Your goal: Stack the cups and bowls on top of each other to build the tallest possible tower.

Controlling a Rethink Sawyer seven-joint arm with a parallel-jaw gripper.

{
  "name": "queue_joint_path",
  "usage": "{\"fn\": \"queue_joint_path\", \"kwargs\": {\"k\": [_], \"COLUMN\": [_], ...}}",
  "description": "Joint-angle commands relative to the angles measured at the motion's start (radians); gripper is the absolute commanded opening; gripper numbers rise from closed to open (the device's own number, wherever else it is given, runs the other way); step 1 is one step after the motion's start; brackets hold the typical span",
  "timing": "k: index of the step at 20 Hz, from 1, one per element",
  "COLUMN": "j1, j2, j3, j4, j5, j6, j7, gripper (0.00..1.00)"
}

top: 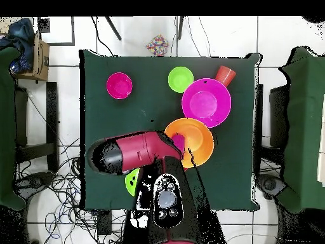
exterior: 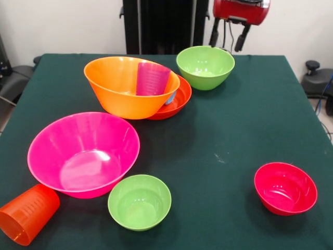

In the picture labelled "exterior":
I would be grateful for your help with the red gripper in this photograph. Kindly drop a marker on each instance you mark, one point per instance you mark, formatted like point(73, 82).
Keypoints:
point(242, 11)

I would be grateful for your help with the large green bowl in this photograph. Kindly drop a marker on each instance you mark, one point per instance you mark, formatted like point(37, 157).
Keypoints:
point(205, 67)

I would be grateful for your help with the red-orange bowl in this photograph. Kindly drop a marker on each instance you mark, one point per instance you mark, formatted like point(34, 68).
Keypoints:
point(182, 101)

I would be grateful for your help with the blue cup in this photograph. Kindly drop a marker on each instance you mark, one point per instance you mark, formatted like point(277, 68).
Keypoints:
point(171, 98)

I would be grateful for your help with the purple cup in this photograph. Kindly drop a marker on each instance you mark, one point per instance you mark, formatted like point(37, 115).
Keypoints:
point(152, 80)

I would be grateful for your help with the large orange bowl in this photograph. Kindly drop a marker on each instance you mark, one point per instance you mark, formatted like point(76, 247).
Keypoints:
point(117, 104)

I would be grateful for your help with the large pink bowl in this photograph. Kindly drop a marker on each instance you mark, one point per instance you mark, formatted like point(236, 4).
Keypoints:
point(83, 156)

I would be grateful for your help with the small green bowl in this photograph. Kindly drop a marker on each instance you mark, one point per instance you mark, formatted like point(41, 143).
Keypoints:
point(139, 205)

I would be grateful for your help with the red-orange cup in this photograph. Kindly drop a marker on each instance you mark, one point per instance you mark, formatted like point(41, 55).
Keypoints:
point(28, 211)

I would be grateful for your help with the small pink bowl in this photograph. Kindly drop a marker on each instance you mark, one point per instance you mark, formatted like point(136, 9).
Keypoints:
point(284, 190)

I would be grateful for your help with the dark green table cloth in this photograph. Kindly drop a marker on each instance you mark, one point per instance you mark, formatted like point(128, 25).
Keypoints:
point(208, 221)

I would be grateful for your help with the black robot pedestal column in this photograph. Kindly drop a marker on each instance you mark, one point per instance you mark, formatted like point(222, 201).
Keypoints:
point(166, 26)

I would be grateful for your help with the black pedestal leg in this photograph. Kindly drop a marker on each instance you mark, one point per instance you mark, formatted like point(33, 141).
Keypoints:
point(15, 80)
point(316, 83)

